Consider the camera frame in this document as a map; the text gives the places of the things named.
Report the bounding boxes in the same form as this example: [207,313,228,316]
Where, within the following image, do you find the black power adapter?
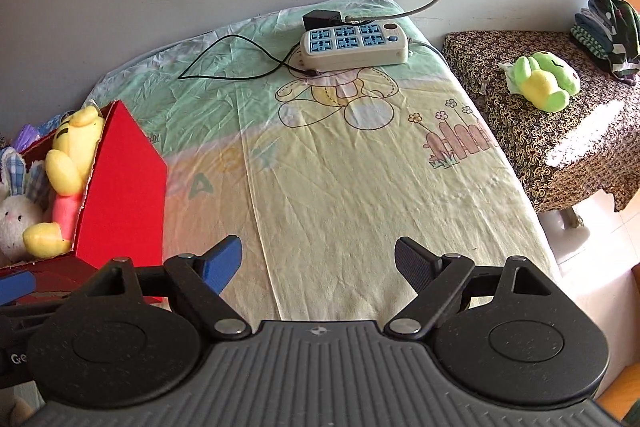
[302,9,344,30]

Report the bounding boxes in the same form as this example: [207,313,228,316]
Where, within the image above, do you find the white rabbit plush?
[0,147,57,264]

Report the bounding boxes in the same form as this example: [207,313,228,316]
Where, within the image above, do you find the red cardboard box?
[0,100,169,306]

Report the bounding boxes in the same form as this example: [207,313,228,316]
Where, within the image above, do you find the green and yellow frog plush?
[510,50,582,114]

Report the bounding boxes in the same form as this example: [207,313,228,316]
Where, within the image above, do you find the stack of folded gloves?
[571,0,640,86]

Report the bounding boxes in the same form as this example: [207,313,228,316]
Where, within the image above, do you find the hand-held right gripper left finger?
[75,234,252,341]

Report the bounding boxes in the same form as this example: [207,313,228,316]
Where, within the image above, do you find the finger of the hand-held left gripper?
[0,270,37,306]

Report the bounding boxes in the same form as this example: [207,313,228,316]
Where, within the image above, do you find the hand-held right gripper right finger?
[382,237,557,341]

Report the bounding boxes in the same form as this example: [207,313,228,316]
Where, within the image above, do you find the white and blue power strip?
[298,21,410,70]

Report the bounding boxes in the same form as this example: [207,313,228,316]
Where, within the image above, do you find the thin black cable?
[178,34,321,82]

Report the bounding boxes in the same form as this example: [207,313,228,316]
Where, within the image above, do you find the yellow tiger plush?
[22,105,106,258]

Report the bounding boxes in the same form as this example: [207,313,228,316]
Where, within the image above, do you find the blue checkered cloth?
[37,109,77,134]

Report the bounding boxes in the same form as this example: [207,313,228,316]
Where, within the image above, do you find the printed pastel bedsheet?
[82,0,564,324]

